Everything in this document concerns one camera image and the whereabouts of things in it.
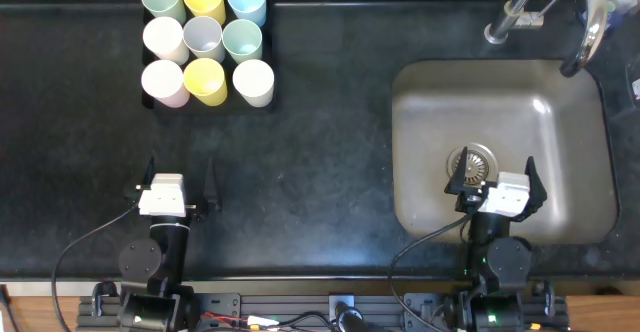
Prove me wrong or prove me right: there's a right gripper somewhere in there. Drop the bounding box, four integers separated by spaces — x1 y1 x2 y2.
443 145 549 223

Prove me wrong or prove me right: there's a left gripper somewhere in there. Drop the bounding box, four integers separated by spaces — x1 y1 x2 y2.
142 155 223 221

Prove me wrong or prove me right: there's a white cup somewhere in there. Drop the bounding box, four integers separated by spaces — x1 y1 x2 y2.
231 59 276 109
141 15 191 67

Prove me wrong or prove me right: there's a steel sink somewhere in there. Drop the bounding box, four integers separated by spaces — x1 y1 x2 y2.
391 59 622 246

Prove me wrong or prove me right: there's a black tray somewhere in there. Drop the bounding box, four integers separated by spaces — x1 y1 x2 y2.
138 0 276 116

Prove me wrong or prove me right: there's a pink cup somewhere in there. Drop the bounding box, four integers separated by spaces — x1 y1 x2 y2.
140 59 191 109

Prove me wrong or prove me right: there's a grey cup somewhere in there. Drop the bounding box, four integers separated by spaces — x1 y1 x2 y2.
182 15 227 64

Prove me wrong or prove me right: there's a steel tap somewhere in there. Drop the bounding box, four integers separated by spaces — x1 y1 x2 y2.
483 0 612 79

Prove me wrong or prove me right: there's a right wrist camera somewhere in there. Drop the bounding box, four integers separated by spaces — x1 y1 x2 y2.
481 170 532 219

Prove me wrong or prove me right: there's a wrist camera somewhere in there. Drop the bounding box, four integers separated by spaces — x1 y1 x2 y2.
137 172 188 218
481 170 532 219

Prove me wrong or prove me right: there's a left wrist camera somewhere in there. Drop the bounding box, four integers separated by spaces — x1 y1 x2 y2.
137 172 188 218

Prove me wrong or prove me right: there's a black cable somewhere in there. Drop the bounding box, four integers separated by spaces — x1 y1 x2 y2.
387 213 474 332
50 204 141 332

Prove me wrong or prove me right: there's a mounting rail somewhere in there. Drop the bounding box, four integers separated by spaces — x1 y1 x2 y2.
77 280 571 332

